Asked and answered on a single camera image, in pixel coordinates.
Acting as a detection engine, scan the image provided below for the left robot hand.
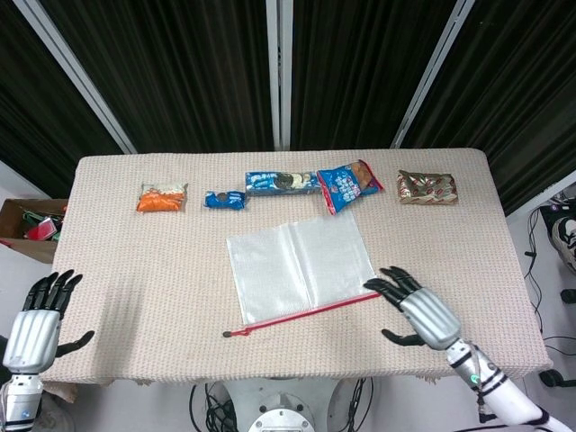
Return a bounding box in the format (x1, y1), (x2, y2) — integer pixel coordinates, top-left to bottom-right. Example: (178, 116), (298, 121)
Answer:
(2, 268), (96, 374)

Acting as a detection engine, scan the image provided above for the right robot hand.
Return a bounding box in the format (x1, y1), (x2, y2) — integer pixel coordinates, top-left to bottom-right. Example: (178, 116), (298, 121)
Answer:
(363, 265), (463, 351)

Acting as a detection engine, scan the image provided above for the red-edged clear mesh pouch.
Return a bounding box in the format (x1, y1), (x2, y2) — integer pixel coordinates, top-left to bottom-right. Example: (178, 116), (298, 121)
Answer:
(223, 211), (382, 339)

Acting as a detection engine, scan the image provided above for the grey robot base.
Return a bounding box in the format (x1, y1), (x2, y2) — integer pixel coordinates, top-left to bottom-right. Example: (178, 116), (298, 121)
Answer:
(247, 390), (317, 432)

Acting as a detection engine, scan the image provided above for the blue and red snack bag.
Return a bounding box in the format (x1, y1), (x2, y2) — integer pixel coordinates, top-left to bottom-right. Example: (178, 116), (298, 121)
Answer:
(316, 159), (386, 215)

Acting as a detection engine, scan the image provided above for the brown cardboard box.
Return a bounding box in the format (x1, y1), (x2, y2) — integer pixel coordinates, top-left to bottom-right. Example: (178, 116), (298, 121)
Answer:
(0, 198), (69, 265)

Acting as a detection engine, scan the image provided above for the red item in cardboard box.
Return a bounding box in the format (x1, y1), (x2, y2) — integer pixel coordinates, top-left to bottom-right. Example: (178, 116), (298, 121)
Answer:
(26, 216), (59, 242)

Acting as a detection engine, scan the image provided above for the gold and red snack packet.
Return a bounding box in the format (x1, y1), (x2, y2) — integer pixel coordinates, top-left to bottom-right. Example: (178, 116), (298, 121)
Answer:
(396, 169), (460, 206)

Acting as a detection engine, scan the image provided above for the beige waffle tablecloth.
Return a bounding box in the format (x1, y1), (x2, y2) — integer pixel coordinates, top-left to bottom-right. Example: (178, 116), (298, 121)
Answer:
(42, 148), (554, 389)

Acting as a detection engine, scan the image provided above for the black and white shoe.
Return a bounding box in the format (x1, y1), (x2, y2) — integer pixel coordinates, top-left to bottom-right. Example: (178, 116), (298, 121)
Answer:
(551, 217), (576, 272)

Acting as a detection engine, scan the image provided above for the orange snack packet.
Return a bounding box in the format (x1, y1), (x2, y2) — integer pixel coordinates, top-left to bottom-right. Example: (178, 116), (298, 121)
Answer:
(136, 181), (189, 213)

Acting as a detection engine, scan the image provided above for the long blue cookie box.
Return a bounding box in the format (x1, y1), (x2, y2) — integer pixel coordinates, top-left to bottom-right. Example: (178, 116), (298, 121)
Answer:
(244, 169), (321, 197)

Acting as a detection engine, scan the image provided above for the small blue cookie packet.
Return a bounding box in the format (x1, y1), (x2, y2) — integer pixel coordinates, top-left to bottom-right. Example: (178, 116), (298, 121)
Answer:
(202, 190), (248, 212)

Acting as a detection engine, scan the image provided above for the black pleated curtain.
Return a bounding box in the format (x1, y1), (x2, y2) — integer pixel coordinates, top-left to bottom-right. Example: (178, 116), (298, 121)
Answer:
(0, 0), (576, 217)

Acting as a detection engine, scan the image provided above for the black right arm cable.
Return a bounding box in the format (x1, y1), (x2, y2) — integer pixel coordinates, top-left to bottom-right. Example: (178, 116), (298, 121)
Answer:
(474, 380), (499, 424)

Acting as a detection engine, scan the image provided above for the black floor cable bundle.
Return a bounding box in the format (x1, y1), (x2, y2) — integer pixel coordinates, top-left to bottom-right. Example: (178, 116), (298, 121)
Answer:
(188, 381), (242, 432)

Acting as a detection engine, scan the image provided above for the white frame post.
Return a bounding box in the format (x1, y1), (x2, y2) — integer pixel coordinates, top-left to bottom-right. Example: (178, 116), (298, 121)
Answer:
(265, 0), (294, 152)
(8, 0), (138, 155)
(389, 0), (479, 149)

